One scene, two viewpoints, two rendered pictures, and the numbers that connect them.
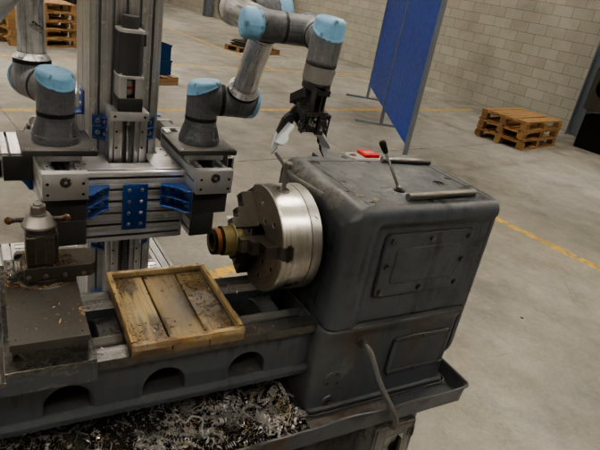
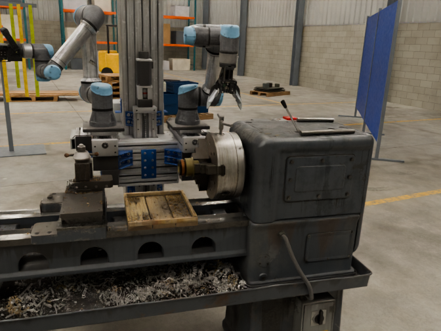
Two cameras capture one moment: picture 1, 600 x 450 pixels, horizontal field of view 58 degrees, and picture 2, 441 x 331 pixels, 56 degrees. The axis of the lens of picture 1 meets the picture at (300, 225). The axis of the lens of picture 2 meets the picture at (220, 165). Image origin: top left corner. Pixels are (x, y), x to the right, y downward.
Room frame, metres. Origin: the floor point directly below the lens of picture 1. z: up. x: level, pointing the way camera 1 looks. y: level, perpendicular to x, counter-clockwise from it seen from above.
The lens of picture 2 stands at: (-0.37, -0.45, 1.64)
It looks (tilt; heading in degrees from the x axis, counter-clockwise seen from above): 17 degrees down; 16
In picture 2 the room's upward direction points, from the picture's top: 2 degrees clockwise
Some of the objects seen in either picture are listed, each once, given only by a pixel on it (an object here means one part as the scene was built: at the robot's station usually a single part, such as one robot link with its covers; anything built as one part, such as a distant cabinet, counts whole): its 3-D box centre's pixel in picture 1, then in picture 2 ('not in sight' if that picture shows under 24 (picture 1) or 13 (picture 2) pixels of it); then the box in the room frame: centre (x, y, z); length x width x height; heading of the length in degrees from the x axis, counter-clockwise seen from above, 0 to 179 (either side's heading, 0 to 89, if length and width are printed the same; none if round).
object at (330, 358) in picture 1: (340, 377); (284, 274); (1.66, -0.26, 0.43); 0.60 x 0.48 x 0.86; 122
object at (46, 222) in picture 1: (37, 219); (81, 154); (1.17, 0.64, 1.13); 0.08 x 0.08 x 0.03
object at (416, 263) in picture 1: (378, 230); (294, 165); (1.66, -0.26, 1.06); 0.59 x 0.48 x 0.39; 122
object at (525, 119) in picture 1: (519, 127); not in sight; (8.95, -3.23, 0.22); 1.25 x 0.86 x 0.44; 135
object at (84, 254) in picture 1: (51, 267); (89, 184); (1.18, 0.61, 0.99); 0.20 x 0.10 x 0.05; 122
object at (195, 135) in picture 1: (199, 128); (187, 114); (1.96, 0.44, 1.21); 0.15 x 0.15 x 0.10
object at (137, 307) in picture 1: (172, 304); (158, 207); (1.28, 0.31, 0.89); 0.36 x 0.30 x 0.04; 32
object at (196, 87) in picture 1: (204, 97); (189, 95); (1.96, 0.43, 1.33); 0.13 x 0.12 x 0.14; 113
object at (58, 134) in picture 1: (55, 125); (102, 115); (1.68, 0.85, 1.21); 0.15 x 0.15 x 0.10
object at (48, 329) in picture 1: (41, 296); (83, 198); (1.11, 0.61, 0.95); 0.43 x 0.17 x 0.05; 32
